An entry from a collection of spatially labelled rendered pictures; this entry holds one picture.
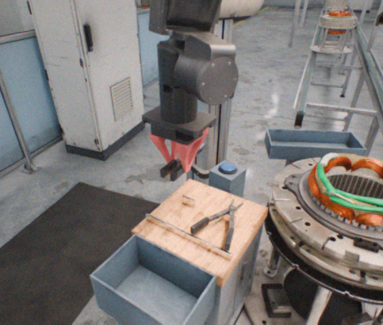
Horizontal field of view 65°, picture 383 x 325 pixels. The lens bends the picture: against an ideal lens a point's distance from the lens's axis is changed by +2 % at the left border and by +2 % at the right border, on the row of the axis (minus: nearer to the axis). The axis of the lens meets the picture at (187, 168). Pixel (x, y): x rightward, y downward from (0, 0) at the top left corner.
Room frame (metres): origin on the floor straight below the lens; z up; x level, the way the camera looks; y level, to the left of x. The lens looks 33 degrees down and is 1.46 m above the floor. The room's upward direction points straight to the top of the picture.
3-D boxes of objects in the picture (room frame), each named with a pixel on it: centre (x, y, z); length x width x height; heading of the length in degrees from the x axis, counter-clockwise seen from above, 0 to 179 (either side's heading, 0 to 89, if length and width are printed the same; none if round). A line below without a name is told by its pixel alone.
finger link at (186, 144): (0.43, 0.01, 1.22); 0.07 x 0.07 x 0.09; 58
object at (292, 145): (0.77, -0.36, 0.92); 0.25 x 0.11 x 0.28; 85
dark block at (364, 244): (0.33, -0.28, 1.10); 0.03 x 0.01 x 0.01; 63
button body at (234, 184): (0.65, -0.11, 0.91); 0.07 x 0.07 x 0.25; 48
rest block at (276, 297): (0.42, -0.21, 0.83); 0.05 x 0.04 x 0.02; 1
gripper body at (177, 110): (0.43, 0.01, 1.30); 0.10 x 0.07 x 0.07; 58
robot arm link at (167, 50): (0.43, 0.01, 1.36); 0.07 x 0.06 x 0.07; 31
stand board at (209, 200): (0.43, -0.03, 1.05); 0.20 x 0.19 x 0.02; 147
